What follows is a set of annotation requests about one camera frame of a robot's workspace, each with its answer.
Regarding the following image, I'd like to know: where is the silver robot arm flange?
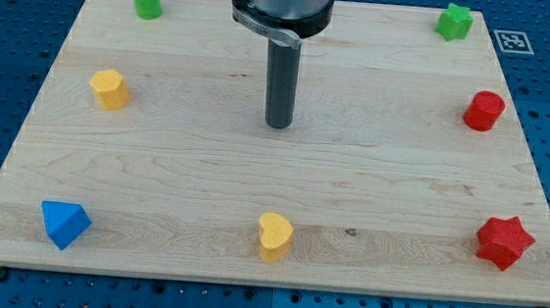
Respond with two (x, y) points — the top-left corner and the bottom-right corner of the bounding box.
(231, 0), (334, 49)

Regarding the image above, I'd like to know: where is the blue triangle block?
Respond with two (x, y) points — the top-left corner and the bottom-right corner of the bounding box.
(41, 200), (91, 250)

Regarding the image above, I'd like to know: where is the yellow heart block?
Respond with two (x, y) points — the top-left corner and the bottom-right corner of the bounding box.
(259, 212), (294, 263)

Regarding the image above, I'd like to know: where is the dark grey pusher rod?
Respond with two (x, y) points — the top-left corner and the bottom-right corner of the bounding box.
(265, 40), (301, 128)

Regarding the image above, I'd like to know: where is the wooden board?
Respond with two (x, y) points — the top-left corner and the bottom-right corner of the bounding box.
(0, 0), (550, 306)

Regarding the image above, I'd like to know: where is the yellow hexagon block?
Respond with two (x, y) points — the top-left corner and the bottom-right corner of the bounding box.
(89, 69), (130, 111)

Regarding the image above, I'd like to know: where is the green cylinder block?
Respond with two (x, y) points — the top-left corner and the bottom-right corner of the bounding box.
(133, 0), (163, 20)

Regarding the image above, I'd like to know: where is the red cylinder block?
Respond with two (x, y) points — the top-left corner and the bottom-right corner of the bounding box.
(463, 90), (505, 131)

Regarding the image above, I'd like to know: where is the green star block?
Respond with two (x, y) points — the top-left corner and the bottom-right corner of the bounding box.
(434, 4), (474, 41)

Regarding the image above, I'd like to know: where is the red star block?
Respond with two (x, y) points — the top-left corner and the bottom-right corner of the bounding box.
(476, 216), (535, 272)

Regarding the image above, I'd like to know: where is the white fiducial marker tag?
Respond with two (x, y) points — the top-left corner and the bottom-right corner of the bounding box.
(494, 29), (534, 55)

